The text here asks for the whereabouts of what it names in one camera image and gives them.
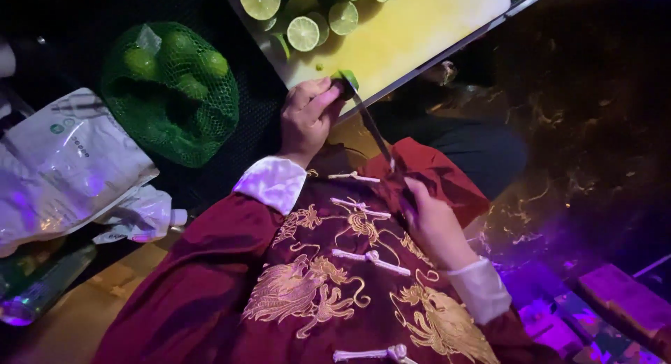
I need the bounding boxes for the person's dark trousers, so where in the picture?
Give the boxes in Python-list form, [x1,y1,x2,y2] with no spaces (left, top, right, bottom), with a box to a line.
[367,86,528,201]

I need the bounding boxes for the black mesh bar mat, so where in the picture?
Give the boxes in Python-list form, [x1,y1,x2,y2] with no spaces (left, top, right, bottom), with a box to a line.
[0,0,290,208]

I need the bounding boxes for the green lime piece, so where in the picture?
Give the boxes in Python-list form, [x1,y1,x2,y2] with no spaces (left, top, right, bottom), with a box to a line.
[331,69,360,101]

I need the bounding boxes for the person's right hand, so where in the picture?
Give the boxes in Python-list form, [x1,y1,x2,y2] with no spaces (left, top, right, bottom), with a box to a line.
[401,177,481,274]

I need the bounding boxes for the pile of cut lime halves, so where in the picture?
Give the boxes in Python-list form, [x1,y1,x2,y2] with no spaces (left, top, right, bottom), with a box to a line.
[228,0,397,61]

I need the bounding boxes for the large white plastic pouch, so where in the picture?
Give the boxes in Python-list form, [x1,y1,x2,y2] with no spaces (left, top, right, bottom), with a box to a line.
[0,87,160,258]

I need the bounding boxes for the dark-handled kitchen knife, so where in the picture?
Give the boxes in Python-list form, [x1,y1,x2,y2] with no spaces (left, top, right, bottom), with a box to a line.
[349,89,419,211]

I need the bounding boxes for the green mesh bag of limes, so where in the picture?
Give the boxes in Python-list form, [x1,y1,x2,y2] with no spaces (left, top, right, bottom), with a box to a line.
[100,21,241,169]

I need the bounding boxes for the red gold-embroidered jacket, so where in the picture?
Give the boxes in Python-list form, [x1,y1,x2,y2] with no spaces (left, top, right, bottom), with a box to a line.
[92,137,564,364]

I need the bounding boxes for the small white spouted pouch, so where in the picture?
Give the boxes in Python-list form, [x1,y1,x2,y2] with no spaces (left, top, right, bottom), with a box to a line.
[92,184,189,245]

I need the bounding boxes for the wooden crate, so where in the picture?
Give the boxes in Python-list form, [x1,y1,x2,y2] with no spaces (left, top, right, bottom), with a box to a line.
[576,263,671,361]

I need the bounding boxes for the person's left hand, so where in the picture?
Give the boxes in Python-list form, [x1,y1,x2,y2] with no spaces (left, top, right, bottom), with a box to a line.
[279,78,345,169]

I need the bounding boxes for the yellow-stained white cutting board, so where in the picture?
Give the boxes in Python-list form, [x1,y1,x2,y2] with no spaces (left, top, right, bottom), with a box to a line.
[220,0,512,116]

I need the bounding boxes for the clear glass bottle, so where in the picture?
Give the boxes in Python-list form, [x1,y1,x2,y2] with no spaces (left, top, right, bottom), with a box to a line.
[0,237,98,327]

